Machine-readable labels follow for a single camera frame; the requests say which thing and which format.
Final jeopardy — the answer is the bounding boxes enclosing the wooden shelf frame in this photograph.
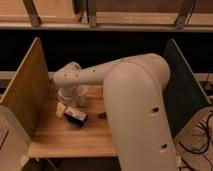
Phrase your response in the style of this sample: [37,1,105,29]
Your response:
[0,0,213,33]

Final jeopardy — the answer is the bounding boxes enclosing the right dark side panel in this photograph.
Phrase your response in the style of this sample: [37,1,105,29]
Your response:
[163,39,210,141]

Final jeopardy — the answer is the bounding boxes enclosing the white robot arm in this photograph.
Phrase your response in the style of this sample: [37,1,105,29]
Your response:
[53,53,178,171]

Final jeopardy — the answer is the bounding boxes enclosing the black cables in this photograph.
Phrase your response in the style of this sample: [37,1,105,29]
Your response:
[178,113,213,171]

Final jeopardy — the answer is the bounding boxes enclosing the left wooden side panel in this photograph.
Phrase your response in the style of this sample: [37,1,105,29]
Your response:
[0,37,50,142]

